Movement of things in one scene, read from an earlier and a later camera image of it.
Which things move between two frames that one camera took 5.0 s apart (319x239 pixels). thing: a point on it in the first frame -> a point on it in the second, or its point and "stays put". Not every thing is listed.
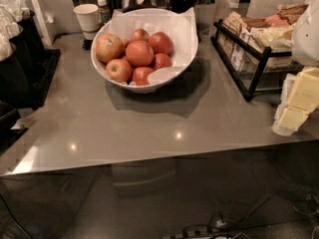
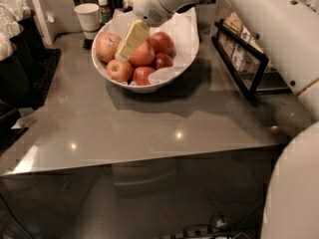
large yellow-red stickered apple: [109, 47] stays put
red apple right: [161, 61] stays put
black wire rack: [253, 66] stays put
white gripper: [307, 39] -> [149, 4]
